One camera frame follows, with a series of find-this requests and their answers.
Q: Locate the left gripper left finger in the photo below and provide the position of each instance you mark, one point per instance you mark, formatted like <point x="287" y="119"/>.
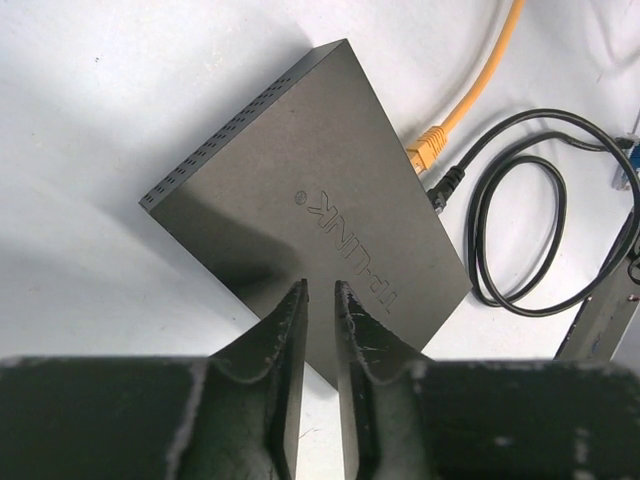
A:
<point x="242" y="419"/>

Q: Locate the black network switch box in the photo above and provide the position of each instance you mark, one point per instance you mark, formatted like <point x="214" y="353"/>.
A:
<point x="310" y="181"/>

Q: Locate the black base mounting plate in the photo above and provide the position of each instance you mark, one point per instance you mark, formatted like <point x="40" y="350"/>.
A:
<point x="604" y="317"/>

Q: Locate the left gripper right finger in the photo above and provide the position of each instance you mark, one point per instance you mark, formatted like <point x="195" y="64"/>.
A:
<point x="384" y="433"/>

